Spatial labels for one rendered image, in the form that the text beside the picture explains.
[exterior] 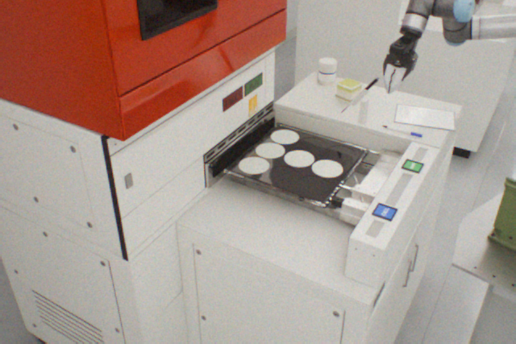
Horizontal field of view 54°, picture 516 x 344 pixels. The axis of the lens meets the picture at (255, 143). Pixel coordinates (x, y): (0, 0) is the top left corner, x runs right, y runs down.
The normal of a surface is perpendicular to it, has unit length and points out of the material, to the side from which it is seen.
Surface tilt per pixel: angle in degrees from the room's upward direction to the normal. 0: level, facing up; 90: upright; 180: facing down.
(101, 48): 90
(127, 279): 90
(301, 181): 0
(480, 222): 0
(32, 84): 90
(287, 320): 90
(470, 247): 0
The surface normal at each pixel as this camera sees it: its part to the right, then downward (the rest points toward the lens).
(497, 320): -0.76, 0.34
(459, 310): 0.00, -0.85
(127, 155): 0.86, 0.27
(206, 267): -0.51, 0.44
